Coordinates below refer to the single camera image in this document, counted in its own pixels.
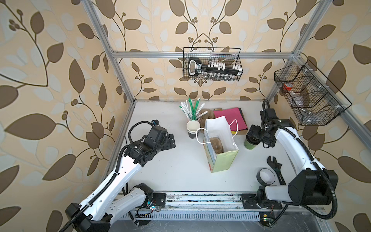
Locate green paper coffee cup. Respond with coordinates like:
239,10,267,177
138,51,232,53
244,139,256,150

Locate magenta paper napkin stack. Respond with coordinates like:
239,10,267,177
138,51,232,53
214,107,249,131

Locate green white paper gift bag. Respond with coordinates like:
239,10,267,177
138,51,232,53
196,116,239,173

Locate stack of paper cups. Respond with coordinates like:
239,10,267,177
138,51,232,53
186,120,201,139

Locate black plastic cup lid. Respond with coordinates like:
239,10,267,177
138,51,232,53
245,135,260,146

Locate single brown pulp cup carrier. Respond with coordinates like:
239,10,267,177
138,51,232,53
210,137,224,154

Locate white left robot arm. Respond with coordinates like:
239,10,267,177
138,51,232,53
60,120,176,232

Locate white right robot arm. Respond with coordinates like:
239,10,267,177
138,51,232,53
246,108,339,220

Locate red capped clear bottle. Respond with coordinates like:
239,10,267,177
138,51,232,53
283,82,297,97

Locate black adjustable wrench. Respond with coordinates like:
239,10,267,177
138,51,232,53
267,156,286,185

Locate grey tape roll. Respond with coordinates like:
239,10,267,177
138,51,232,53
256,168,276,186

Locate white wrapped straw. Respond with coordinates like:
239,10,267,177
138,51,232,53
179,102,192,120

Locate green wrapped straw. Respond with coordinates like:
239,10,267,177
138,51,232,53
188,98,200,120

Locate black handheld tool in basket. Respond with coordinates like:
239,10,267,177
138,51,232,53
186,58,243,77

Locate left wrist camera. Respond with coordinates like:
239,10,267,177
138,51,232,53
151,119,159,126

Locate black wire basket right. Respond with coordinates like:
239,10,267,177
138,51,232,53
274,60,352,126

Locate black wire basket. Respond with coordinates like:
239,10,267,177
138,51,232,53
183,46,243,82
274,60,352,126

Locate black wire basket rear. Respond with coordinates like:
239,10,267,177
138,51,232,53
183,46,243,82

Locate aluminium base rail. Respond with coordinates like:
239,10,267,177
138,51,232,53
153,190,283,213

